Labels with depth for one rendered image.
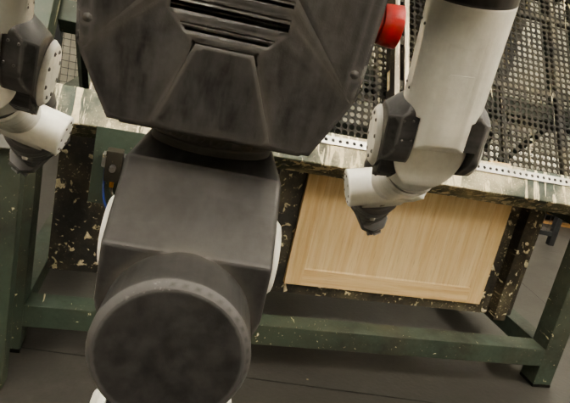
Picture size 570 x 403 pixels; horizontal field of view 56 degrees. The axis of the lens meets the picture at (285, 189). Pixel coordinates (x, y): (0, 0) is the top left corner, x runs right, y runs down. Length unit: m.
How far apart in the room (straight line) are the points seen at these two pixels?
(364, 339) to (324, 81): 1.81
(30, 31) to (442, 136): 0.44
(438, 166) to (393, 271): 1.65
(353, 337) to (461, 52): 1.66
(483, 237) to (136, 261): 2.11
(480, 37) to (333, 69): 0.23
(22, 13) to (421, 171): 0.47
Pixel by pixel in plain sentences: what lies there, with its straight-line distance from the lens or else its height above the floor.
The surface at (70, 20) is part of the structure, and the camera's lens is 1.97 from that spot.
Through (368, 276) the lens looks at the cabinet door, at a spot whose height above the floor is 0.32.
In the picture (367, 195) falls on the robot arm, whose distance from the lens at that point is 0.91.
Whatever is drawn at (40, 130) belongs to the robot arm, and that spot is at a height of 0.95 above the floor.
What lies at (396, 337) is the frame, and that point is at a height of 0.18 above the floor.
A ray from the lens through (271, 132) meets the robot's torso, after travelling 0.40.
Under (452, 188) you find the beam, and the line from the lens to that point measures 2.01.
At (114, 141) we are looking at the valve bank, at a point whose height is 0.77.
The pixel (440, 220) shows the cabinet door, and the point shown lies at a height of 0.61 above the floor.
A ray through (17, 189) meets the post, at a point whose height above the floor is 0.64.
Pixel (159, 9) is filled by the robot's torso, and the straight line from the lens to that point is 0.38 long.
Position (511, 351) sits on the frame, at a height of 0.16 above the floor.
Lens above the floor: 1.16
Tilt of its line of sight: 15 degrees down
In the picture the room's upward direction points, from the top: 12 degrees clockwise
